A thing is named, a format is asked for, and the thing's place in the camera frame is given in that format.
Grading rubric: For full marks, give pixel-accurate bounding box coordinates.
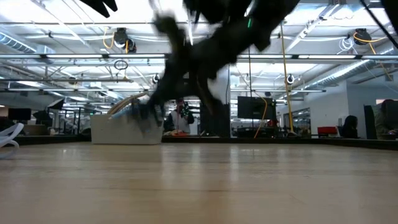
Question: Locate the black desk monitor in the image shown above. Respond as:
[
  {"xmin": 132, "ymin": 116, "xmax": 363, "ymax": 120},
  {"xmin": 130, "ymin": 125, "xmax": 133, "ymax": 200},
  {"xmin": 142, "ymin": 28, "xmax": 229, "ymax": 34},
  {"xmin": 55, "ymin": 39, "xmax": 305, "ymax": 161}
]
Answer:
[{"xmin": 7, "ymin": 108, "xmax": 32, "ymax": 121}]

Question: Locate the person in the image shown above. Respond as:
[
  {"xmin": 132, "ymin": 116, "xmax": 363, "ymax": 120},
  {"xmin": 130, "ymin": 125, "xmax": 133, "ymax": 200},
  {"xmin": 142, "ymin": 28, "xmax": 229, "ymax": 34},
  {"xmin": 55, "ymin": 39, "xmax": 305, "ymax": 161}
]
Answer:
[
  {"xmin": 373, "ymin": 99, "xmax": 398, "ymax": 140},
  {"xmin": 341, "ymin": 114, "xmax": 359, "ymax": 139},
  {"xmin": 163, "ymin": 98, "xmax": 195, "ymax": 137}
]

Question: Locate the black ceiling cord reel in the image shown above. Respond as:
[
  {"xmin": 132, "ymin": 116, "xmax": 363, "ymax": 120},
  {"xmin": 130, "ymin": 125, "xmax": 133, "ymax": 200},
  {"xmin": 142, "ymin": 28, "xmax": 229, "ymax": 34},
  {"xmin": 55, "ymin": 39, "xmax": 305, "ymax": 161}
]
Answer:
[
  {"xmin": 353, "ymin": 27, "xmax": 373, "ymax": 47},
  {"xmin": 113, "ymin": 27, "xmax": 137, "ymax": 54}
]

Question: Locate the white charger with cable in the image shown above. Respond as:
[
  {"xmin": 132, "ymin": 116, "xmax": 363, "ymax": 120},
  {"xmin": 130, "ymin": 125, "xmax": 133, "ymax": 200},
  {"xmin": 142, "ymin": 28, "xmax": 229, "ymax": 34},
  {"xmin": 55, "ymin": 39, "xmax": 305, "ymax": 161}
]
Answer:
[{"xmin": 0, "ymin": 123, "xmax": 25, "ymax": 160}]

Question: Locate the black aluminium table frame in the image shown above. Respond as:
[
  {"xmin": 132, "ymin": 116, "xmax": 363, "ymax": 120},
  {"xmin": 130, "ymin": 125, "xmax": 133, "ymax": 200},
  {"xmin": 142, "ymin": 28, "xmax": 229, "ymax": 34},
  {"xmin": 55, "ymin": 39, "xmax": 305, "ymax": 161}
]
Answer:
[{"xmin": 14, "ymin": 136, "xmax": 398, "ymax": 150}]

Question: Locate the black tall cabinet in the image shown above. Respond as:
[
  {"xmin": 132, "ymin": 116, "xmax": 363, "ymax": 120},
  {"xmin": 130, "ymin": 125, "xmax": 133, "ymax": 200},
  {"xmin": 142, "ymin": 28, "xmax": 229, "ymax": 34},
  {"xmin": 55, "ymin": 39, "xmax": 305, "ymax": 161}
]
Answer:
[{"xmin": 199, "ymin": 103, "xmax": 231, "ymax": 138}]

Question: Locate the long ceiling light bar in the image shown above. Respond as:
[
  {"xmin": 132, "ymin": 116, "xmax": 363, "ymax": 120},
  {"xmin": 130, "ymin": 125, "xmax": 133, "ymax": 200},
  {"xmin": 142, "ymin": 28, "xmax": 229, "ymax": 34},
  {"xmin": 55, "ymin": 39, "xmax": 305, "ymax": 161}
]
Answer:
[{"xmin": 0, "ymin": 53, "xmax": 398, "ymax": 60}]

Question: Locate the red box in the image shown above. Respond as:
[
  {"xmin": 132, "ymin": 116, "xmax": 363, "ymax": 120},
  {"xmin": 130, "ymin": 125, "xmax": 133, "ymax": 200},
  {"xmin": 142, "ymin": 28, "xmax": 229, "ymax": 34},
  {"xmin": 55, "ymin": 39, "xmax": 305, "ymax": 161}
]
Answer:
[{"xmin": 317, "ymin": 126, "xmax": 338, "ymax": 136}]

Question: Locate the white plastic storage bin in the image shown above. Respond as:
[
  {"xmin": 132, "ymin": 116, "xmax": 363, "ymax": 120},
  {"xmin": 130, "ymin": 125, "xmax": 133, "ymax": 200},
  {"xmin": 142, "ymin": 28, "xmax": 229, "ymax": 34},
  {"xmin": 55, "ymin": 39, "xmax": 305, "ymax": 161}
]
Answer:
[{"xmin": 90, "ymin": 113, "xmax": 164, "ymax": 146}]

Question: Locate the black wall television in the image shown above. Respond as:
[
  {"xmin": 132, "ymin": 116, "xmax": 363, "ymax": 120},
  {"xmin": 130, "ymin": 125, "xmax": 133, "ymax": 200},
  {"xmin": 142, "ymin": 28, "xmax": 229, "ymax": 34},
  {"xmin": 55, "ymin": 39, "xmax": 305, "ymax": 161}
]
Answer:
[{"xmin": 237, "ymin": 95, "xmax": 277, "ymax": 121}]

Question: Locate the yellow hanging cord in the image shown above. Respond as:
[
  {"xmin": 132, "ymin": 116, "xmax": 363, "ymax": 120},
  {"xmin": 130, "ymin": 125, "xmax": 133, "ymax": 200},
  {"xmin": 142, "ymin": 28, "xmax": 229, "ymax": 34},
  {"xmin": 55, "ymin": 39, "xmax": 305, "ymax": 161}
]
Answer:
[{"xmin": 277, "ymin": 18, "xmax": 298, "ymax": 137}]

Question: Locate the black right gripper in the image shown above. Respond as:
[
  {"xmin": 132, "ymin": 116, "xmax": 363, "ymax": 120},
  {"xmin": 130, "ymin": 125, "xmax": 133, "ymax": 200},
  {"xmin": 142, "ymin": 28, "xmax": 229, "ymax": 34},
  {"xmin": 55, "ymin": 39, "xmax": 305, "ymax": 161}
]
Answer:
[{"xmin": 127, "ymin": 12, "xmax": 237, "ymax": 131}]

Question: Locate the white building column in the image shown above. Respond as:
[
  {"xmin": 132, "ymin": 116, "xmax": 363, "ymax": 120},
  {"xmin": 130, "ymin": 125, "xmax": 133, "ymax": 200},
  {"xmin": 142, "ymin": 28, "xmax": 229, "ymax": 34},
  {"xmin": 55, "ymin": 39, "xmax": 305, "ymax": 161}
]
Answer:
[{"xmin": 214, "ymin": 67, "xmax": 231, "ymax": 105}]

